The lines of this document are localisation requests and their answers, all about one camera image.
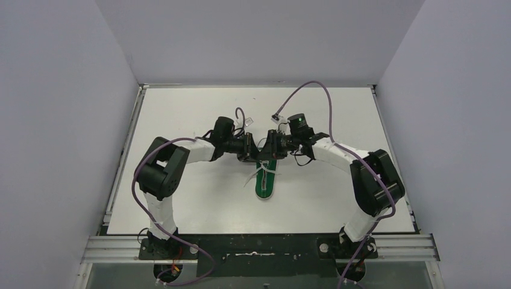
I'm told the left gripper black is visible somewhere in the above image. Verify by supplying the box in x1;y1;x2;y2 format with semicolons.
223;132;260;163

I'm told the white shoelace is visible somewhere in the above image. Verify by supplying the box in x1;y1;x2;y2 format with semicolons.
243;160;280;191

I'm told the green canvas sneaker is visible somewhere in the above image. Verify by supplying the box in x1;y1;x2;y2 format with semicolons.
255;160;278;200

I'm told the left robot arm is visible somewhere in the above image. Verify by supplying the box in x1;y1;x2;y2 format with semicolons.
134;116;260;258

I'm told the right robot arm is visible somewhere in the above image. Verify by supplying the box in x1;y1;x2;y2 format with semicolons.
258;113;405;257

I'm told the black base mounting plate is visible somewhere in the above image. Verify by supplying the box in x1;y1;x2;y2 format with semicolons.
138;233;378;282

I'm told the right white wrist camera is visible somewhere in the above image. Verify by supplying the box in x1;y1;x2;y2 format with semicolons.
271;114;289;134

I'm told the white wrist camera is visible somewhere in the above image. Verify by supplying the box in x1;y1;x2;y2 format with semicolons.
271;114;289;134
237;117;254;128

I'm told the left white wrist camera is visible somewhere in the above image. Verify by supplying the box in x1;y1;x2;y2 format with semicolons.
237;117;254;128

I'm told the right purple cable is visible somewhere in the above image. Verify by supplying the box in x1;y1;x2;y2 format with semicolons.
275;81;397;289

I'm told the aluminium front rail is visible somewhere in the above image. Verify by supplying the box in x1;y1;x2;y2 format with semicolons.
80;234;440;265

